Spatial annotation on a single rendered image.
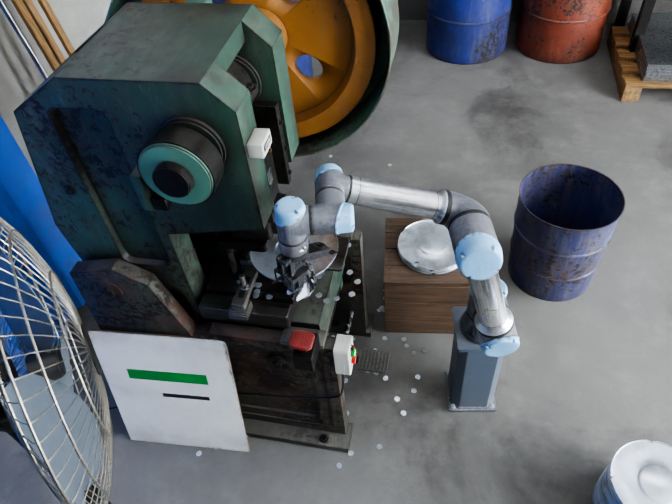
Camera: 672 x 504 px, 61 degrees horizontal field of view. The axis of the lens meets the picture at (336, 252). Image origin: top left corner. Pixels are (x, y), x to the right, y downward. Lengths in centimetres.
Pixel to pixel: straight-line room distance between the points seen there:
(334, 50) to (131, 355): 123
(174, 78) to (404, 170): 220
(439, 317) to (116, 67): 164
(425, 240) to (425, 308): 29
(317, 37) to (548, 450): 169
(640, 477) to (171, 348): 158
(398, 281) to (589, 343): 89
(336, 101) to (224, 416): 120
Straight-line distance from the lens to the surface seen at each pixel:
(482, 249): 146
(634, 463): 219
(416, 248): 240
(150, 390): 226
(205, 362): 204
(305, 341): 166
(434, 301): 241
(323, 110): 191
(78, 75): 148
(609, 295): 289
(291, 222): 136
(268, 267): 183
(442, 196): 156
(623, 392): 261
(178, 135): 131
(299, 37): 184
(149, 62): 145
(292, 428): 236
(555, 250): 252
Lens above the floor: 213
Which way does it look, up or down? 47 degrees down
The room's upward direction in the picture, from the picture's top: 7 degrees counter-clockwise
